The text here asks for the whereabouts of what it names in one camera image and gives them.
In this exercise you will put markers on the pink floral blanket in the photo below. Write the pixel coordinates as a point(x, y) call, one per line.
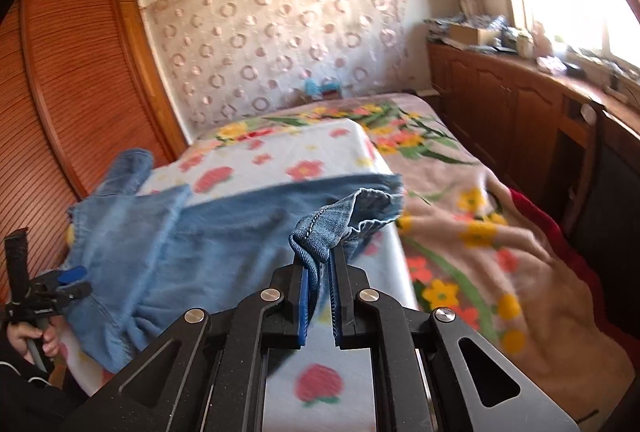
point(482, 249)

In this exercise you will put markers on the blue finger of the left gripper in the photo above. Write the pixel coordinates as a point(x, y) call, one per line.
point(71, 275)

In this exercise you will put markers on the circle patterned sheer curtain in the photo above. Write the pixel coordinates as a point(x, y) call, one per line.
point(224, 60)

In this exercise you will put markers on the cardboard box on cabinet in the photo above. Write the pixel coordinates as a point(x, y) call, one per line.
point(468, 35)

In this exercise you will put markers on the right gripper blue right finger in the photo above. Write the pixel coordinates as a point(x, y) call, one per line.
point(340, 294)

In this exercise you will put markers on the wooden side cabinet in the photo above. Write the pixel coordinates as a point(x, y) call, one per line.
point(560, 142)

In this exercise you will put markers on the blue item behind bed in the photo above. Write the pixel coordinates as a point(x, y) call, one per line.
point(326, 90)

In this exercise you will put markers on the red blanket edge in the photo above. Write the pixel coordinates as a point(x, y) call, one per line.
point(575, 251)

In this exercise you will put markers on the person's left hand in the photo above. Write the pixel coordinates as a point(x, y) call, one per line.
point(20, 334)

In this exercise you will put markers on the left forearm black sleeve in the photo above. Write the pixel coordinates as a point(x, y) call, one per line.
point(28, 401)

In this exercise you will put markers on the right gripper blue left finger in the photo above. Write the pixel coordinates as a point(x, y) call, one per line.
point(302, 305)

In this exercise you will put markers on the brown louvered wardrobe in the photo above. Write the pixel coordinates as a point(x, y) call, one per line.
point(79, 84)

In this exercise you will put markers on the blue denim jeans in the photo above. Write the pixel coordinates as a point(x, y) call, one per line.
point(151, 258)

